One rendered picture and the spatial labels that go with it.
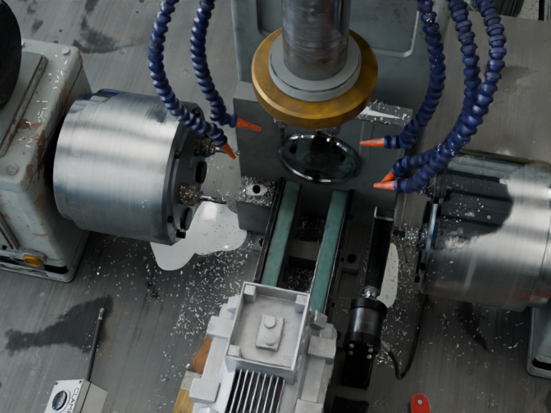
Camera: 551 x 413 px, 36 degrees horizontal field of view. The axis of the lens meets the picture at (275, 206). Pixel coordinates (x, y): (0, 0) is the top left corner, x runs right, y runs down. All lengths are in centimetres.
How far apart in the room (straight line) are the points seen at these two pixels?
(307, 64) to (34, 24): 106
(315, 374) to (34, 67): 69
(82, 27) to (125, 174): 74
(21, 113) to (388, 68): 62
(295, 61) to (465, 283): 45
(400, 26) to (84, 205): 59
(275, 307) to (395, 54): 48
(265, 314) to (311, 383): 12
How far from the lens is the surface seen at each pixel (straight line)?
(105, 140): 139
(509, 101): 191
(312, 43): 111
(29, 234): 155
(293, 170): 154
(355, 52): 121
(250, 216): 162
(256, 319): 125
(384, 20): 140
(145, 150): 136
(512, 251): 132
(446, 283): 136
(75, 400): 128
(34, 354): 164
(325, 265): 151
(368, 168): 151
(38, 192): 145
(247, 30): 147
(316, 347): 128
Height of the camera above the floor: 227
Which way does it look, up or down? 60 degrees down
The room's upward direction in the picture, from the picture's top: 3 degrees counter-clockwise
